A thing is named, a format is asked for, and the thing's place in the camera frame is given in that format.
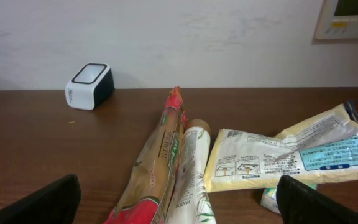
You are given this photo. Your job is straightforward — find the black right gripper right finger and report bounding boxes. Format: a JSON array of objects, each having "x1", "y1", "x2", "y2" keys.
[{"x1": 276, "y1": 175, "x2": 358, "y2": 224}]

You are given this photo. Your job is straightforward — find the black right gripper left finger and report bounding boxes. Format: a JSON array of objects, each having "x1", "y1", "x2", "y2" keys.
[{"x1": 0, "y1": 174, "x2": 81, "y2": 224}]

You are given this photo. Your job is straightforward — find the teal tissue pack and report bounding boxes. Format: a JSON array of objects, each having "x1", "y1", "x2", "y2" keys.
[{"x1": 260, "y1": 183, "x2": 318, "y2": 215}]

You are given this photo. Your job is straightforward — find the white crinkled snack bag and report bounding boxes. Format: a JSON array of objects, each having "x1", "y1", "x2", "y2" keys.
[{"x1": 204, "y1": 101, "x2": 358, "y2": 192}]

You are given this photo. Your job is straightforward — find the orange spaghetti packet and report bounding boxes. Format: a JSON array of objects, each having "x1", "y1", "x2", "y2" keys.
[{"x1": 104, "y1": 86, "x2": 186, "y2": 224}]

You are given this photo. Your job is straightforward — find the white tube with gold cap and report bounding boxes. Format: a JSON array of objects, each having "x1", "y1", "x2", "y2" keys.
[{"x1": 166, "y1": 119, "x2": 216, "y2": 224}]

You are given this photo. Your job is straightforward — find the white barcode scanner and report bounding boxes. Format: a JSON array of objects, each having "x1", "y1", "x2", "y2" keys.
[{"x1": 65, "y1": 63, "x2": 115, "y2": 110}]

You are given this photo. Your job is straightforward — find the white wall control panel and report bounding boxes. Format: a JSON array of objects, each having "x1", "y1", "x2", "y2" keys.
[{"x1": 314, "y1": 0, "x2": 358, "y2": 40}]

